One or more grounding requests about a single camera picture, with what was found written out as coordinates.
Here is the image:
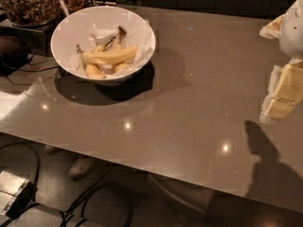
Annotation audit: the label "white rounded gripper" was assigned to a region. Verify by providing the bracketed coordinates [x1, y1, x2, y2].
[258, 0, 303, 125]

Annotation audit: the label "long yellow banana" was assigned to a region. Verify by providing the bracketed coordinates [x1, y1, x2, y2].
[76, 44, 137, 65]

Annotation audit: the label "white paper liner in bowl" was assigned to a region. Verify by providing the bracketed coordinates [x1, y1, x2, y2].
[72, 20, 154, 80]

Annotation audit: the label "yellow banana with dark stem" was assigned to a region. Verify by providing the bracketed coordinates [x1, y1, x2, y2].
[113, 26, 132, 73]

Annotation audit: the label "yellow banana lower left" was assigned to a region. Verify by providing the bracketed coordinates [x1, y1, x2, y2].
[85, 63, 106, 79]

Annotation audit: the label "white ceramic bowl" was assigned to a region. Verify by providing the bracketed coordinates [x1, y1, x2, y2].
[50, 7, 156, 86]

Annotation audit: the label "white shoe under table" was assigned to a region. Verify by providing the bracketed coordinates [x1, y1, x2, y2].
[68, 157, 95, 181]

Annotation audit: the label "dark round object at left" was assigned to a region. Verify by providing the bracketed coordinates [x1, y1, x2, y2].
[0, 36, 31, 76]

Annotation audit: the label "grey power box on floor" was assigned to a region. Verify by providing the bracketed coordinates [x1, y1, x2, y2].
[0, 171, 31, 218]

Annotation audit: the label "table pedestal base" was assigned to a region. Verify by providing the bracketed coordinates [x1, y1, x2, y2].
[148, 174, 214, 221]

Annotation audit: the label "black cable on table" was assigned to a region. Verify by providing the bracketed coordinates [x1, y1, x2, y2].
[0, 45, 62, 87]

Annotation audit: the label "white spoon handle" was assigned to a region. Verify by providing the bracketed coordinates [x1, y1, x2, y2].
[58, 0, 69, 17]

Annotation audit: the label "black cables on floor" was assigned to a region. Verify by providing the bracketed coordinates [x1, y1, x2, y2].
[0, 141, 134, 227]

